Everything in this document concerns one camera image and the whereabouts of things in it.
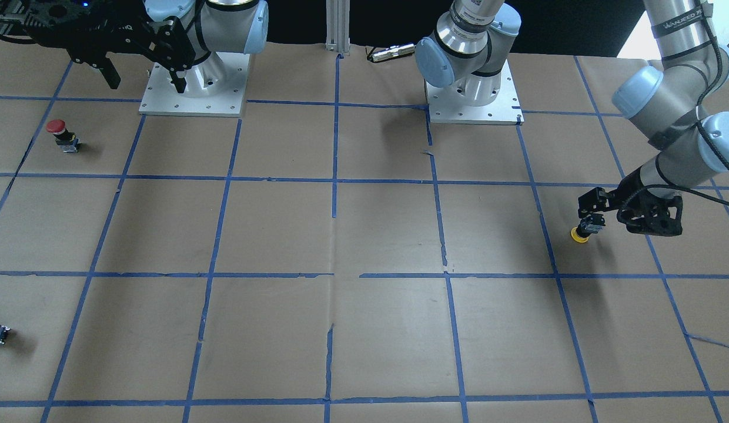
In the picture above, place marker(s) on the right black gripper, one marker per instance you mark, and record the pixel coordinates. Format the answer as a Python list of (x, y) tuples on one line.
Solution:
[(131, 30)]

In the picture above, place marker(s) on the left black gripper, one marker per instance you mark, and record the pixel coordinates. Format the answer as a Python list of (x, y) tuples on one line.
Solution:
[(629, 194)]

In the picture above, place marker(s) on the yellow push button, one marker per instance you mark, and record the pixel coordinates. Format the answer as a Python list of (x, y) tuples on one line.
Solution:
[(592, 224)]

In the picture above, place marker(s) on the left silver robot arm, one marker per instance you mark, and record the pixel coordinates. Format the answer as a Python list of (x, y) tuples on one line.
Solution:
[(470, 45)]

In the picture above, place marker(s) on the red push button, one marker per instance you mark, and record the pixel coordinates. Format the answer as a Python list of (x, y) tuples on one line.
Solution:
[(66, 140)]

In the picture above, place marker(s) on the silver connector on table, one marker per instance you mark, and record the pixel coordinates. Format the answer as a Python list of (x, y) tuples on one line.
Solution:
[(390, 53)]

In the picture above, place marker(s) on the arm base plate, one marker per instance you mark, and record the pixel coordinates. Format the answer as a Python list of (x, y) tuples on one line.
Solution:
[(476, 100), (214, 88)]

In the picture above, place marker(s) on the aluminium frame post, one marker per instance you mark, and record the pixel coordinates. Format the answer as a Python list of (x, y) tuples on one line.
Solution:
[(337, 21)]

